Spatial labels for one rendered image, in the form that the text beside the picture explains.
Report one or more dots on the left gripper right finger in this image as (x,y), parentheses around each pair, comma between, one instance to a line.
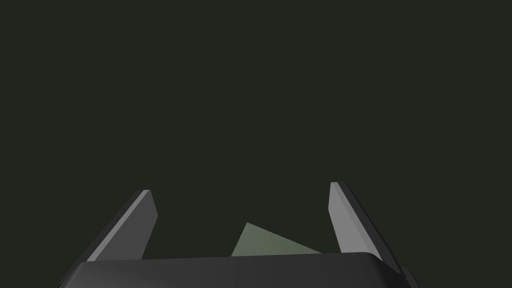
(352,226)

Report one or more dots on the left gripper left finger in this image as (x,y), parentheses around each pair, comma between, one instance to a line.
(128,234)

